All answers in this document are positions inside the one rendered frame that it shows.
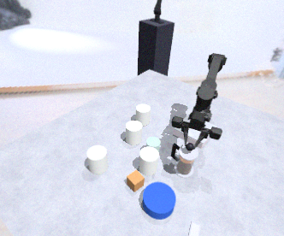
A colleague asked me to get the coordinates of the blue short cylinder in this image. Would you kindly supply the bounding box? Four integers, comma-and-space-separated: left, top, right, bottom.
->
143, 182, 175, 220

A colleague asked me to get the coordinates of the white flat bar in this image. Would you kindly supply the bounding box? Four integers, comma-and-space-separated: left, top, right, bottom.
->
189, 222, 200, 236

